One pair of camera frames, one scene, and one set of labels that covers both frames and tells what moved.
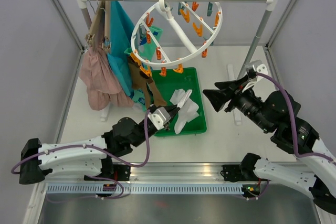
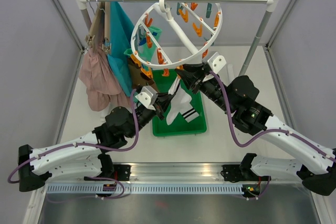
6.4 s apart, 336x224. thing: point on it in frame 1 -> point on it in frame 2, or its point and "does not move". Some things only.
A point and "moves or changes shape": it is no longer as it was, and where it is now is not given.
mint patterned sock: (138, 100) moves or changes shape
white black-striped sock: (187, 112) moves or changes shape
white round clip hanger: (176, 29) does not move
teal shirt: (122, 29) does not move
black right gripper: (217, 97) -> (191, 80)
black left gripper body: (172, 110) -> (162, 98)
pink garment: (102, 86) does not move
